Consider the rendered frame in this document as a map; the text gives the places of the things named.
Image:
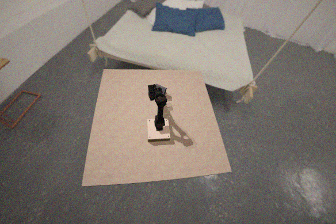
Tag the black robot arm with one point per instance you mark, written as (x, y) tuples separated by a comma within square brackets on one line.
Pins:
[(161, 102)]

